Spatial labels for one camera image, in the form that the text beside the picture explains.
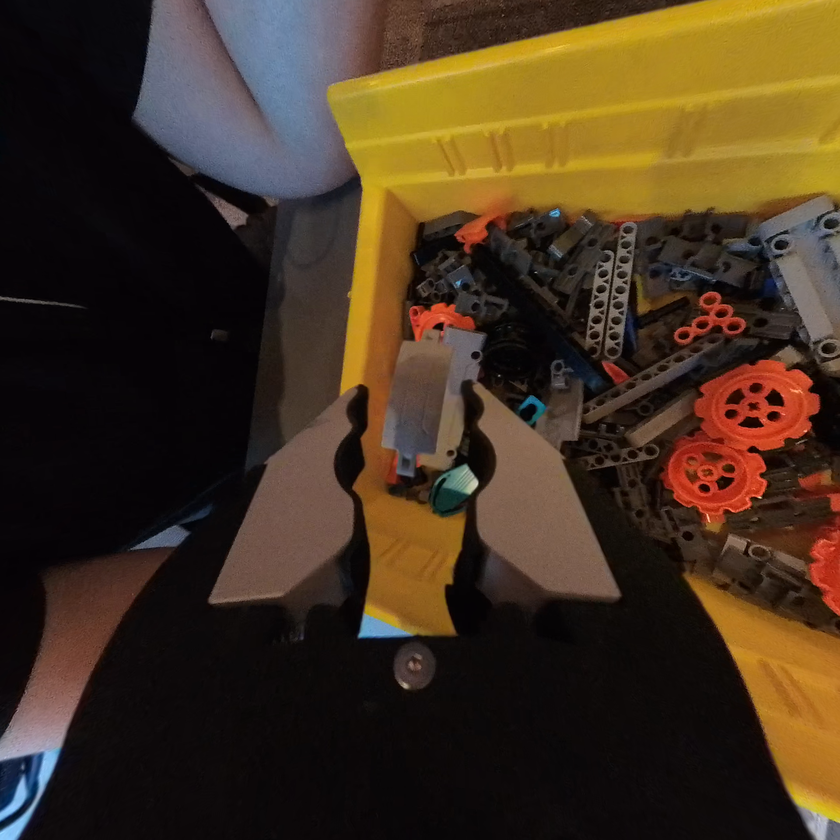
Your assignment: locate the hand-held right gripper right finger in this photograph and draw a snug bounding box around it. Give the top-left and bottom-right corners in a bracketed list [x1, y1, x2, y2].
[448, 381, 622, 636]

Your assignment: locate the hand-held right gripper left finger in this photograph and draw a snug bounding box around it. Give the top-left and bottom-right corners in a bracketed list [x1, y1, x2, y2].
[209, 386, 370, 636]

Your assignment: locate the blue plastic separator tool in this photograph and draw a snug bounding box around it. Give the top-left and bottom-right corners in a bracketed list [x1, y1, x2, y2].
[430, 397, 547, 517]

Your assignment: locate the orange round-hole gear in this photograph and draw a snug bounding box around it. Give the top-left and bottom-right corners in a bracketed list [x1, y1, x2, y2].
[408, 303, 476, 342]
[807, 530, 840, 616]
[659, 432, 767, 524]

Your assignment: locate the small grey tabbed panel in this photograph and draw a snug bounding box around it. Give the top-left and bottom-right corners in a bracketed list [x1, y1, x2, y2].
[381, 331, 455, 476]

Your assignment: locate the pile of small building parts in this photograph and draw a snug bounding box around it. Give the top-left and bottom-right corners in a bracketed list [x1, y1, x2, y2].
[381, 196, 840, 637]

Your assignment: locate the long grey pin-hole panel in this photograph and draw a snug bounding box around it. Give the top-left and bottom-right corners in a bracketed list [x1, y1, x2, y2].
[755, 196, 840, 368]

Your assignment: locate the yellow plastic bin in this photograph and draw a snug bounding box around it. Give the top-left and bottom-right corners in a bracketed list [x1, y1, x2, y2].
[327, 0, 840, 821]

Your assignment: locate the person's left forearm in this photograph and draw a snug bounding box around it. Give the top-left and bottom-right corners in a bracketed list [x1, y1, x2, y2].
[131, 0, 385, 200]

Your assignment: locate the thin grey holed beam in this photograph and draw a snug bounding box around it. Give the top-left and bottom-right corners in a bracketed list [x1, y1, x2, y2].
[581, 335, 726, 424]

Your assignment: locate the black rubber tyre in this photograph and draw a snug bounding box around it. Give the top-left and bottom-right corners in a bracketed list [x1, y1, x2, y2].
[484, 322, 549, 385]

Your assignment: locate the person's leg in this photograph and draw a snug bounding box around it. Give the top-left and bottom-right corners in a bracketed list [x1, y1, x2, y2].
[0, 550, 173, 756]

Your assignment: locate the orange spoked gear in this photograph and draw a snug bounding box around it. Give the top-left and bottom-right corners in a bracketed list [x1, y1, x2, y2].
[693, 360, 821, 452]

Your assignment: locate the person's black clothing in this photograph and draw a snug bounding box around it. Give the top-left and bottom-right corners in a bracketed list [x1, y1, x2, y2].
[0, 0, 270, 723]

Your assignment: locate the person's shoe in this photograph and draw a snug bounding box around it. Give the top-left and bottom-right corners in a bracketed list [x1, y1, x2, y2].
[0, 751, 47, 828]

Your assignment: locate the wide grey holed frame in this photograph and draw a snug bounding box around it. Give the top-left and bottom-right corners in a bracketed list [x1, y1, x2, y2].
[583, 222, 639, 349]

